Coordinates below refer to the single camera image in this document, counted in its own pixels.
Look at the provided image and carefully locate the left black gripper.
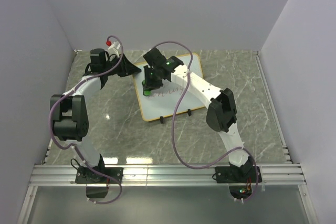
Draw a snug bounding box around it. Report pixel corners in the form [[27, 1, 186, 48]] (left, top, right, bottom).
[[103, 54, 141, 78]]

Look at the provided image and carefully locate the green whiteboard eraser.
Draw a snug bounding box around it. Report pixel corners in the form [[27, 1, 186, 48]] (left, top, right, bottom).
[[142, 80, 152, 97]]

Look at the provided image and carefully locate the yellow-framed whiteboard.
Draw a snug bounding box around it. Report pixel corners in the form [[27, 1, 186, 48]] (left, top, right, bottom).
[[133, 53, 204, 122]]

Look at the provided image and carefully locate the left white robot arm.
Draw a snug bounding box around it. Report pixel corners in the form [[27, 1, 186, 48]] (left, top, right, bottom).
[[49, 48, 141, 183]]

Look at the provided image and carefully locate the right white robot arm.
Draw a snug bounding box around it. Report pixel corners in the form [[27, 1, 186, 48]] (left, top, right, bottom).
[[142, 48, 254, 183]]

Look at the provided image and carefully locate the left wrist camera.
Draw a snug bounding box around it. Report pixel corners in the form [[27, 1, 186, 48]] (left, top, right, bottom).
[[106, 40, 121, 55]]

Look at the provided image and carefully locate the right side aluminium rail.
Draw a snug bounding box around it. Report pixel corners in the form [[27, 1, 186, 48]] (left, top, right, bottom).
[[253, 51, 293, 164]]

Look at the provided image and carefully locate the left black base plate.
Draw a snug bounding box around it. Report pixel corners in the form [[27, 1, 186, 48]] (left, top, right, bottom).
[[75, 167, 123, 184]]

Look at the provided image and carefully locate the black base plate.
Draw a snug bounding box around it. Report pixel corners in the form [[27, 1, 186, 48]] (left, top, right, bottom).
[[75, 167, 123, 184], [212, 166, 262, 184]]

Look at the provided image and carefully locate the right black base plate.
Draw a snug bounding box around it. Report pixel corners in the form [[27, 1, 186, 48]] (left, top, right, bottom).
[[212, 166, 262, 184]]

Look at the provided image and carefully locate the aluminium mounting rail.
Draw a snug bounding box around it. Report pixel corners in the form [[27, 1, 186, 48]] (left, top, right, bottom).
[[28, 164, 306, 187]]

